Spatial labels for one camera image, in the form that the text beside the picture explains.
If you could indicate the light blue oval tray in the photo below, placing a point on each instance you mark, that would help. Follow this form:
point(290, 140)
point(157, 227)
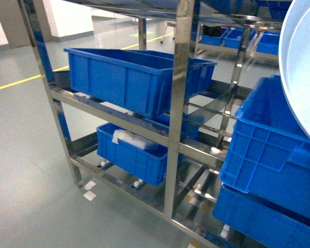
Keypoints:
point(294, 58)

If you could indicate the stainless steel shelf rack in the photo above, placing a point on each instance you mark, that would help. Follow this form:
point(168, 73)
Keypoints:
point(187, 159)

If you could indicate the blue bin on lower shelf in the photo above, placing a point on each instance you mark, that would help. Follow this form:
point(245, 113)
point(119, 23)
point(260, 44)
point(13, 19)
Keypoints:
point(147, 165)

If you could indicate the blue bin on shelf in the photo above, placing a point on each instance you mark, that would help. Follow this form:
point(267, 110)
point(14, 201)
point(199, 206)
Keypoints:
point(147, 165)
point(136, 81)

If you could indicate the blue bin on upper shelf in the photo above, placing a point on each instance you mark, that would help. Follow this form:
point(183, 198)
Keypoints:
point(136, 81)

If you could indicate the rear steel shelf rack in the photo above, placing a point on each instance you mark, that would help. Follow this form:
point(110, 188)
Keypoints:
point(264, 34)

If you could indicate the white foam packing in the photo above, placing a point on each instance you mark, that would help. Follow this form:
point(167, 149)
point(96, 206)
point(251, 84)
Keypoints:
point(137, 141)

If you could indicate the blue crate front upper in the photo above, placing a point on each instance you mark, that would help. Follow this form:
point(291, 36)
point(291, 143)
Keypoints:
point(269, 154)

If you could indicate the blue crate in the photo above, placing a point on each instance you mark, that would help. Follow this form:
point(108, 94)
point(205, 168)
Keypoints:
point(269, 154)
point(265, 222)

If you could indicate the blue crate front lower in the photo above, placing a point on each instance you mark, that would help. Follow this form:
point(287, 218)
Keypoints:
point(265, 222)

